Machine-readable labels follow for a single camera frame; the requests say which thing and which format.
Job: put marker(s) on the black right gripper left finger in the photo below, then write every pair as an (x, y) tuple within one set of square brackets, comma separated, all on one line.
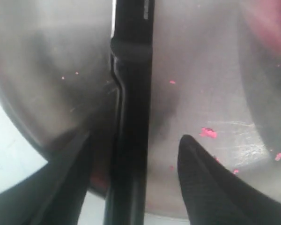
[(53, 195)]

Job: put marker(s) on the black knife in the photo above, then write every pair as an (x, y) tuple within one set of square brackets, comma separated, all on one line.
[(131, 68)]

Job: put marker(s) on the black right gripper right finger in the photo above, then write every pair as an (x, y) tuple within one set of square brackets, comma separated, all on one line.
[(215, 196)]

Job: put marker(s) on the round stainless steel plate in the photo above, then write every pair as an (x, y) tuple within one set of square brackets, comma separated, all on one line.
[(216, 64)]

